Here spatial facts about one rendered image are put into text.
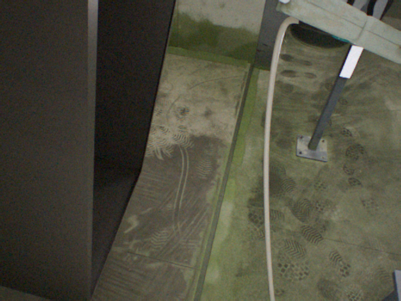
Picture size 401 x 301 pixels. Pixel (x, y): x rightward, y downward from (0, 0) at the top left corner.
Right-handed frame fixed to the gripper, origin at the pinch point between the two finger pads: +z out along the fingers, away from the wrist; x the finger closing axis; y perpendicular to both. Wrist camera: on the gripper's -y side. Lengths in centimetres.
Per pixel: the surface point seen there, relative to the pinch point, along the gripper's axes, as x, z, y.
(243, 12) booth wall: -81, -6, 191
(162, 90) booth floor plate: -37, 64, 187
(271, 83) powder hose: -7.5, 16.2, 27.7
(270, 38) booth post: -107, 5, 184
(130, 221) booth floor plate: -6, 114, 94
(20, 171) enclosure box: 50, 38, 5
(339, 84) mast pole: -97, 15, 90
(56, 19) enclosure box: 49, 11, -12
